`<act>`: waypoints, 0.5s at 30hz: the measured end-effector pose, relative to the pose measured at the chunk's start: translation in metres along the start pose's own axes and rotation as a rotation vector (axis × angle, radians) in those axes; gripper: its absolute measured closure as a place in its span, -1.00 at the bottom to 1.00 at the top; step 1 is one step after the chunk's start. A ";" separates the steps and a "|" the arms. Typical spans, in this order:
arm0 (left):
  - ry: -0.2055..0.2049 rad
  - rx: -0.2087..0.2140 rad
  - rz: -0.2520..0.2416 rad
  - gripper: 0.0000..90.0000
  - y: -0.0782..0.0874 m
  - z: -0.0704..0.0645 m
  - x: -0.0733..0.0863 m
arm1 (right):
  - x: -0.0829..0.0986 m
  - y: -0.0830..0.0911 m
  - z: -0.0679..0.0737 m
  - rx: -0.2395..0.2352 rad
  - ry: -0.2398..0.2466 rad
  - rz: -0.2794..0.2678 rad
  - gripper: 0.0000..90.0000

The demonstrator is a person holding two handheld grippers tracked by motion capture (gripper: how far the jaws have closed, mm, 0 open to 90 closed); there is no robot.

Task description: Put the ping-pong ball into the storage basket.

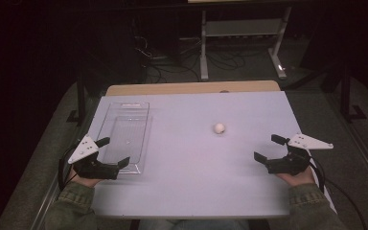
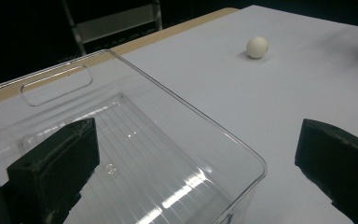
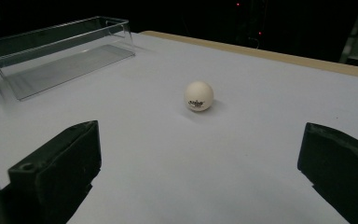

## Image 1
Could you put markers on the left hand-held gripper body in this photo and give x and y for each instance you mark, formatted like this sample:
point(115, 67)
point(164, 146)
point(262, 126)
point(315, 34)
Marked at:
point(84, 150)

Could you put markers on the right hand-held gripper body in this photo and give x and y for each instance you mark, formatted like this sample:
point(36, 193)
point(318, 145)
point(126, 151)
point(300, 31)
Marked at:
point(295, 161)

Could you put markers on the clear plastic tray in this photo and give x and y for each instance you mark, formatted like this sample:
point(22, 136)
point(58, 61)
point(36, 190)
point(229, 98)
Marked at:
point(124, 137)

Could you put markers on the small white ball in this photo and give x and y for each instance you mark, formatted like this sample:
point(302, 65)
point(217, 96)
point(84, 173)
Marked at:
point(219, 128)

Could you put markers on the person's right hand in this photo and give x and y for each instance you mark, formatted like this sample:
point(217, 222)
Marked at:
point(298, 178)

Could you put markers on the person's left hand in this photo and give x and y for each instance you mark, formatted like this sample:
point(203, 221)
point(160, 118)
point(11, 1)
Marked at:
point(84, 182)

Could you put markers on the black metal stand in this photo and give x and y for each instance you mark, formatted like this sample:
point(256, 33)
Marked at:
point(80, 99)
point(346, 96)

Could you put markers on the wooden table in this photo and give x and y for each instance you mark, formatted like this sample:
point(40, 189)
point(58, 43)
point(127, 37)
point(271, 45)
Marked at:
point(188, 87)

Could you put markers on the white metal stand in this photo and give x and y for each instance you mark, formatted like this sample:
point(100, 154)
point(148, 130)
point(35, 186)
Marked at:
point(242, 28)

